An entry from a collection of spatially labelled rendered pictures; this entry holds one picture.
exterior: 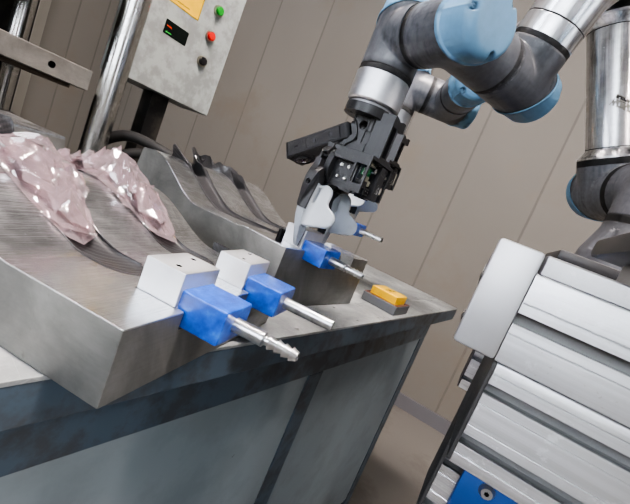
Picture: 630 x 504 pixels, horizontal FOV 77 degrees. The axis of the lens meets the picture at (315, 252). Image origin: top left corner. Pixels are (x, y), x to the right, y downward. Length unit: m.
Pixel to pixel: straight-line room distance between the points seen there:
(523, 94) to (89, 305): 0.52
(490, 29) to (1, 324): 0.50
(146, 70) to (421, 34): 0.97
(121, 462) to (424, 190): 2.14
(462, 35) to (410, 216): 1.96
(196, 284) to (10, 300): 0.12
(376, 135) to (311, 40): 2.46
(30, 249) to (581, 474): 0.43
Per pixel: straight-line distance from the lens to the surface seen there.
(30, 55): 1.17
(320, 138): 0.59
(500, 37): 0.51
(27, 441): 0.42
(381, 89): 0.56
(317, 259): 0.55
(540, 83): 0.60
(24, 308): 0.32
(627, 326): 0.35
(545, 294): 0.34
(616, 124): 1.02
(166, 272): 0.31
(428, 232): 2.37
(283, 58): 3.04
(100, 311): 0.28
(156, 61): 1.37
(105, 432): 0.46
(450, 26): 0.50
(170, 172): 0.72
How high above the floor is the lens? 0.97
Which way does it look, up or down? 8 degrees down
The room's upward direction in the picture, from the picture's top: 22 degrees clockwise
